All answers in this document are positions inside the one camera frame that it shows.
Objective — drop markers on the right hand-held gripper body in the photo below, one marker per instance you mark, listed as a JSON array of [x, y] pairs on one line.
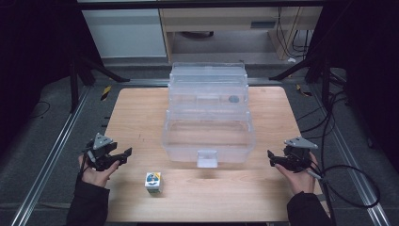
[[298, 153]]

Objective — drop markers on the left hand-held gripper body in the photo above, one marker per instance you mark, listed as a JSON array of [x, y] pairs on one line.
[[102, 142]]

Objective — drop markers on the clear plastic storage box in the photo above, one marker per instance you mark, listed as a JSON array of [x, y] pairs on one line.
[[208, 138]]

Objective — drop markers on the person's right hand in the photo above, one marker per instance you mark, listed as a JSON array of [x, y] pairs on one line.
[[301, 182]]

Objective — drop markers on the person's left hand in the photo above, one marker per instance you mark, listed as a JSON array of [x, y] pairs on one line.
[[98, 177]]

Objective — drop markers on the small white printed carton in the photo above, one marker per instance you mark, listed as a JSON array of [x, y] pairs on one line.
[[153, 182]]

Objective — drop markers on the yellow tape strip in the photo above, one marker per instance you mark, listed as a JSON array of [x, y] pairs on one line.
[[106, 92], [302, 90]]

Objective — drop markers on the black metal stand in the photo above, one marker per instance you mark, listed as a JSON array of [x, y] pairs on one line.
[[75, 81], [323, 75]]

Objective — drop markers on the white cabinet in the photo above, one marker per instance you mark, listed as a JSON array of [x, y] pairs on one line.
[[125, 33]]

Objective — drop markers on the metal floor rail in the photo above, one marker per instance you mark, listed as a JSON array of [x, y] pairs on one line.
[[354, 169], [51, 157]]

